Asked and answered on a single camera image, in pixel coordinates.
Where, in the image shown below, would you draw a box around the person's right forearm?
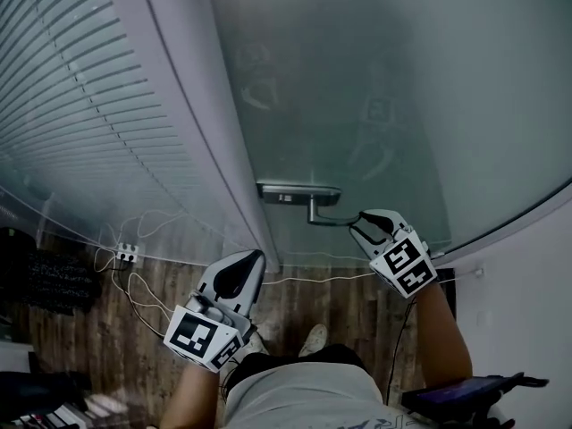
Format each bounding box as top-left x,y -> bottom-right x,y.
413,282 -> 475,392

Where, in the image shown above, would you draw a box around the person's white shoe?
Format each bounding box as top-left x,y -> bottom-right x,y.
298,324 -> 330,359
248,326 -> 270,357

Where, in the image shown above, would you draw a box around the white window blinds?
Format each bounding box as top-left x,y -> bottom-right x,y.
0,0 -> 251,258

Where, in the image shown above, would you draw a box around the thin cable to left gripper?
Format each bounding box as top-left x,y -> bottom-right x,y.
109,261 -> 180,340

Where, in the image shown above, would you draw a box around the pile of papers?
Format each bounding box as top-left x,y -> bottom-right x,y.
13,395 -> 130,429

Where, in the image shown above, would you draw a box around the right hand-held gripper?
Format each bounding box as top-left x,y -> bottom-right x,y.
349,208 -> 440,301

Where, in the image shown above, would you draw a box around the person's left white shoe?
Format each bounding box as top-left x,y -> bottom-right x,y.
248,326 -> 270,357

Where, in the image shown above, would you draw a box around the person's right white shoe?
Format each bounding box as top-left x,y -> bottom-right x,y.
298,324 -> 330,359

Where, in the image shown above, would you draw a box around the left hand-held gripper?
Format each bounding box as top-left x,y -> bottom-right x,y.
163,248 -> 268,374

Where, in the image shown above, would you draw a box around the metal door handle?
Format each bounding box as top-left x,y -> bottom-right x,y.
257,181 -> 361,227

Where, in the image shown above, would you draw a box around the dark bag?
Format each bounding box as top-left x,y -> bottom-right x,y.
0,371 -> 93,417

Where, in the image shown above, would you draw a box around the white power strip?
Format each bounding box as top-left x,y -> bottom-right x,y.
114,242 -> 147,263

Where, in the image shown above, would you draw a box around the black phone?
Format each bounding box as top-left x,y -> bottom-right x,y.
401,372 -> 551,415

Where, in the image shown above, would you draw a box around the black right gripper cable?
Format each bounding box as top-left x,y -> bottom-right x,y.
384,299 -> 420,404

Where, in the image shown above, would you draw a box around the person's white t-shirt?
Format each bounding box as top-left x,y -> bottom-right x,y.
221,362 -> 421,429

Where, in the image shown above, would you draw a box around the person's black shorts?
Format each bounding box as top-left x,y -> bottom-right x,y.
236,344 -> 372,374

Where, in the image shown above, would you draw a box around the person's left forearm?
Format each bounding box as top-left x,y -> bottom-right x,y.
156,350 -> 245,429

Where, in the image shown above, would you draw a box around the long white floor cable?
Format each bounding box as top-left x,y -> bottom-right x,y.
261,271 -> 377,286

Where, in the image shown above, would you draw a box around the looped white cable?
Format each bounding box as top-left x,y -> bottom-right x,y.
93,207 -> 191,276

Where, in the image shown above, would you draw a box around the frosted glass door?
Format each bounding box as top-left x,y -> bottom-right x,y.
207,0 -> 572,270

